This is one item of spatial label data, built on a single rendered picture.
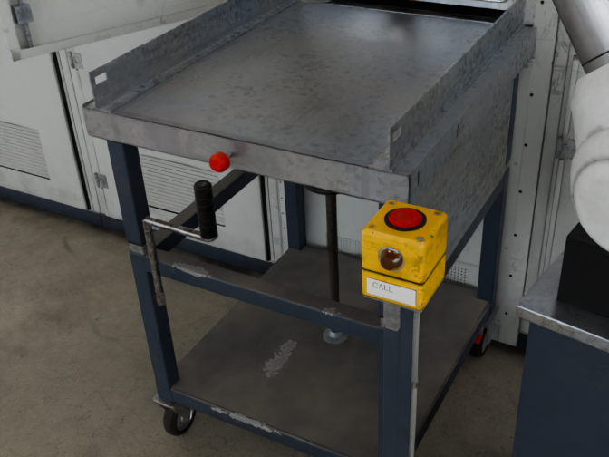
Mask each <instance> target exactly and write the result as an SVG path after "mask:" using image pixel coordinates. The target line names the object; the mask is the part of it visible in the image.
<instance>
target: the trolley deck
mask: <svg viewBox="0 0 609 457"><path fill-rule="evenodd" d="M491 25H492V24H489V23H481V22H473V21H466V20H458V19H450V18H442V17H435V16H426V15H412V14H405V13H396V12H389V11H381V10H373V9H365V8H358V7H350V6H342V5H328V4H319V3H305V2H303V1H300V2H298V3H296V4H295V5H292V6H291V7H289V8H287V9H285V10H284V11H283V12H281V13H280V14H278V15H276V16H274V17H272V18H271V19H269V20H267V21H265V22H264V23H262V24H261V25H259V26H257V27H256V28H254V29H252V30H251V31H249V32H247V33H245V34H243V35H241V36H240V37H238V38H237V39H236V40H234V41H232V42H231V43H229V44H226V45H225V46H223V47H221V48H220V49H218V50H216V51H215V52H214V53H212V54H210V55H208V56H206V57H205V58H203V59H201V60H200V61H198V62H196V63H194V64H192V65H191V66H190V67H188V68H186V69H185V70H183V71H181V72H180V73H177V74H176V75H174V76H172V77H171V78H169V79H168V80H166V81H165V82H163V83H161V84H159V85H157V86H156V87H154V88H152V89H151V90H149V91H147V92H145V93H144V94H142V95H141V96H139V97H137V98H136V99H134V100H132V101H131V102H128V103H126V104H125V105H123V106H121V107H120V108H119V109H117V110H116V111H114V112H112V113H110V112H103V111H98V110H94V109H93V107H94V101H93V99H91V100H89V101H88V102H86V103H84V104H82V111H83V116H84V120H85V124H86V129H87V133H88V136H92V137H96V138H100V139H105V140H108V141H116V142H119V143H123V144H128V145H131V146H135V147H140V148H143V149H148V150H152V151H159V152H163V153H167V154H171V155H175V156H179V157H183V158H187V159H191V160H198V161H202V162H206V163H209V158H210V156H211V155H213V154H214V153H215V152H217V151H222V152H224V153H227V152H229V151H232V153H233V156H232V157H230V158H229V159H230V166H229V168H230V169H234V170H242V171H245V172H249V173H254V174H257V175H261V176H266V177H269V178H273V179H278V180H284V181H289V182H293V183H296V184H301V185H305V186H308V187H313V188H317V189H320V190H328V191H331V192H336V193H340V194H343V195H348V196H352V197H355V198H360V199H367V200H371V201H375V202H379V203H383V204H385V203H386V201H388V200H389V199H391V200H395V201H399V202H403V203H407V204H411V205H413V204H414V203H415V202H416V200H417V199H418V198H419V197H420V195H421V194H422V193H423V191H424V190H425V189H427V187H428V186H429V185H430V183H431V182H432V181H433V180H434V178H435V177H436V176H437V175H438V173H439V172H440V171H441V170H442V168H443V167H444V166H445V165H446V163H447V162H448V161H449V160H450V158H451V157H452V156H453V154H454V153H455V152H456V151H457V149H458V148H459V147H460V145H461V144H462V143H463V142H464V140H466V139H467V138H468V136H469V135H470V134H471V133H472V131H473V130H474V129H475V128H476V126H477V125H478V124H479V122H480V121H481V120H482V119H483V117H484V116H485V115H486V114H487V112H488V111H489V110H490V108H491V107H492V106H493V105H494V103H495V102H496V101H497V100H498V98H499V97H500V96H501V95H502V93H503V92H504V91H505V90H506V89H507V88H508V86H509V85H510V84H511V83H512V82H513V80H514V79H515V78H516V77H517V75H518V74H519V73H520V71H521V70H522V69H523V68H524V66H525V65H526V64H527V63H528V61H529V60H530V59H531V58H532V56H533V55H534V51H535V43H536V35H537V28H536V27H535V28H527V27H523V28H522V29H521V31H520V32H519V33H518V34H517V35H516V36H515V37H514V38H513V40H512V41H511V42H510V43H509V44H508V45H507V46H506V47H505V49H504V50H503V51H502V52H501V53H500V54H499V55H498V56H497V58H496V59H495V60H494V61H493V62H492V63H491V64H490V65H489V66H488V68H487V69H486V70H485V71H484V72H483V73H482V74H481V75H480V77H479V78H478V79H477V80H476V81H475V82H474V83H473V84H472V85H471V86H470V87H469V88H468V89H467V90H466V91H465V92H464V93H463V95H462V96H461V97H460V98H459V99H458V100H457V101H456V102H455V104H454V105H453V106H452V107H451V108H450V109H449V110H448V111H447V113H446V114H445V115H444V116H443V117H442V118H441V119H440V120H439V122H438V123H437V124H436V125H435V126H434V127H433V128H432V129H431V130H430V132H429V133H428V134H427V135H426V136H425V137H424V138H423V139H422V141H421V142H420V143H419V144H418V145H417V146H416V147H415V148H414V150H413V151H412V152H411V153H410V154H409V155H408V156H407V157H406V159H405V160H404V161H403V162H402V163H401V164H400V165H399V166H398V168H397V169H396V170H395V171H394V172H389V171H385V170H377V169H373V168H368V164H369V163H370V162H371V161H372V160H373V159H374V158H375V157H376V156H377V155H378V154H379V153H380V152H381V151H382V150H383V149H384V148H385V147H386V145H387V144H388V128H389V127H390V126H391V125H392V124H393V123H394V122H395V121H396V120H397V119H398V118H399V117H400V116H401V115H402V114H403V113H404V112H405V111H406V110H407V109H408V108H409V107H410V106H411V105H412V104H413V103H414V102H415V101H416V100H417V99H418V98H419V97H420V96H421V95H422V94H423V93H424V92H425V91H426V90H427V89H428V88H429V87H430V86H431V85H432V84H433V83H434V82H435V81H436V80H437V79H438V78H439V77H440V76H441V75H442V74H443V73H444V72H445V71H446V70H447V69H448V68H449V67H450V66H451V65H452V64H453V63H454V62H455V61H456V60H457V59H458V58H459V57H460V56H461V55H462V54H463V53H464V52H465V51H466V50H467V49H468V48H469V47H470V46H471V45H472V44H473V43H474V42H475V41H476V40H477V39H478V38H479V37H480V36H481V35H482V34H483V33H484V32H485V31H486V30H487V29H488V28H489V27H490V26H491Z"/></svg>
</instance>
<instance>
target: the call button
mask: <svg viewBox="0 0 609 457"><path fill-rule="evenodd" d="M389 221H390V222H391V224H392V225H394V226H397V227H400V228H411V227H415V226H418V225H419V224H421V222H422V215H421V214H420V213H419V212H418V211H416V210H414V209H396V210H395V211H393V212H392V213H391V214H390V215H389Z"/></svg>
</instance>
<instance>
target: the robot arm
mask: <svg viewBox="0 0 609 457"><path fill-rule="evenodd" d="M552 2H553V4H554V6H555V9H556V11H557V13H558V15H559V18H560V20H561V22H562V24H563V26H564V28H565V31H566V33H567V35H568V37H569V40H570V42H571V44H572V46H573V47H574V50H575V53H576V55H577V57H578V59H579V62H580V64H581V65H582V67H583V69H584V72H585V76H583V77H581V78H579V79H578V80H577V82H576V85H575V89H574V92H573V96H572V100H571V104H570V108H571V111H572V114H573V121H574V129H575V148H576V152H575V155H574V157H573V159H572V163H571V170H570V195H571V201H572V205H573V208H574V211H575V214H576V216H577V218H578V220H579V222H580V224H581V225H582V227H583V228H584V230H585V231H586V233H587V234H588V235H589V236H590V237H591V238H592V239H593V240H594V242H596V243H597V244H598V245H599V246H600V247H602V248H604V249H605V250H607V251H608V252H609V0H552Z"/></svg>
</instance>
